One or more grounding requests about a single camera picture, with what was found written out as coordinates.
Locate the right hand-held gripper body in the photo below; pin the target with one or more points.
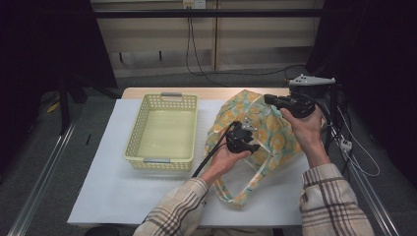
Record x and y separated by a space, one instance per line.
305 101

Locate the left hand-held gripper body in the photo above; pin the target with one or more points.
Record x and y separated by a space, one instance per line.
237 139

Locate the orange floral tote bag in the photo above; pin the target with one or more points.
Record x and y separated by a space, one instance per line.
275 137

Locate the yellow perforated plastic basket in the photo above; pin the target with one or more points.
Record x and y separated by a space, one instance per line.
164 131

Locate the person's left hand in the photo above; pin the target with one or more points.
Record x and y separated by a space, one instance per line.
223 162

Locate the person's right hand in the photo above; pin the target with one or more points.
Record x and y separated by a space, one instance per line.
308 131

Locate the wooden table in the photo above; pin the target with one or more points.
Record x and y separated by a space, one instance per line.
203 93

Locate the white power strip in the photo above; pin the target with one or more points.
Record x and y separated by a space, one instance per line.
346 145

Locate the dark curtain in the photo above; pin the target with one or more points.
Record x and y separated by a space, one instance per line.
46 42
377 65

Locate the black horizontal bar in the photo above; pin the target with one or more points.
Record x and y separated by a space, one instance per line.
209 13

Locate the white foam table mat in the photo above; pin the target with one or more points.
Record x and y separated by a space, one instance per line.
124 196

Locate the black metal stand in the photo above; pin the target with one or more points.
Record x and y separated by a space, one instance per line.
64 105

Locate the yellow floor tape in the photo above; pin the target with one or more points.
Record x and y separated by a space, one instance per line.
53 107

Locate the small black wall bracket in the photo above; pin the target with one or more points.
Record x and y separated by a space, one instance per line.
121 57
160 55

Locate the aluminium floor rail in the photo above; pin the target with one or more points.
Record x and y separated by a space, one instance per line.
42 183
377 203

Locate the white wall socket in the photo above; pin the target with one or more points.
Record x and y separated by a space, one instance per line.
194 4

